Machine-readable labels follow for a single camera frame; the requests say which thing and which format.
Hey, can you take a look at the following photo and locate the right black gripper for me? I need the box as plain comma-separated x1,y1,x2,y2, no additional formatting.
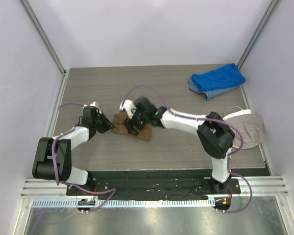
122,106,148,137

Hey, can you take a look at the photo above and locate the brown cloth napkin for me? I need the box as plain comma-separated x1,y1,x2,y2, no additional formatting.
112,113,152,141

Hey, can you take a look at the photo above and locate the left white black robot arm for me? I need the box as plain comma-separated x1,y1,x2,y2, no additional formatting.
32,102,114,195

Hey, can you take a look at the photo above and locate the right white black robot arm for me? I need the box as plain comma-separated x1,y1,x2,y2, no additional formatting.
120,96,235,193

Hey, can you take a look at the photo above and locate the blue white checkered cloth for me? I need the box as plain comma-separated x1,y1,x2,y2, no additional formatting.
188,77,237,100

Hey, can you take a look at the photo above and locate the blue folded cloth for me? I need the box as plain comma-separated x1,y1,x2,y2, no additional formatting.
191,63,245,93

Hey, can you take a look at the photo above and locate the grey white cap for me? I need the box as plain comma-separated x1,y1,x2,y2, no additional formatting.
223,106,265,149

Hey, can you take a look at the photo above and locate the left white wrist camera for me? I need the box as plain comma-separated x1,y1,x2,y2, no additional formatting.
83,101,99,108

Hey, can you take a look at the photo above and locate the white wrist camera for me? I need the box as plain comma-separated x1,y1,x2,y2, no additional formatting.
119,99,136,119
83,101,99,108

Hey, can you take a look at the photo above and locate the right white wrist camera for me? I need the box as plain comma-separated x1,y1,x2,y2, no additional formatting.
119,99,136,119

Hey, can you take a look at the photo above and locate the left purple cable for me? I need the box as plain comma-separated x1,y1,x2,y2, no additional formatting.
51,103,117,213

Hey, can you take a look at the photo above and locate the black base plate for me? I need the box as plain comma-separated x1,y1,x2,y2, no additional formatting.
66,168,271,200

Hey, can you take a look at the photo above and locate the slotted white cable duct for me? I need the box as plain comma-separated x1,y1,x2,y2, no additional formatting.
31,197,215,208

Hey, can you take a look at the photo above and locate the left aluminium frame post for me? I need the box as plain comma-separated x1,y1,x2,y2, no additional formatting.
19,0,66,76

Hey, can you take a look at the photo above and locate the aluminium frame post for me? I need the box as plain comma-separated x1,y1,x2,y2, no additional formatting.
19,0,66,76
237,0,281,71

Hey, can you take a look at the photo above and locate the front aluminium rail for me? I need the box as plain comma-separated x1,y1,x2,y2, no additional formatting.
21,176,289,198

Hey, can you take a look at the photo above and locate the right aluminium frame post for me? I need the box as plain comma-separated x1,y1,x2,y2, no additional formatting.
237,0,281,71

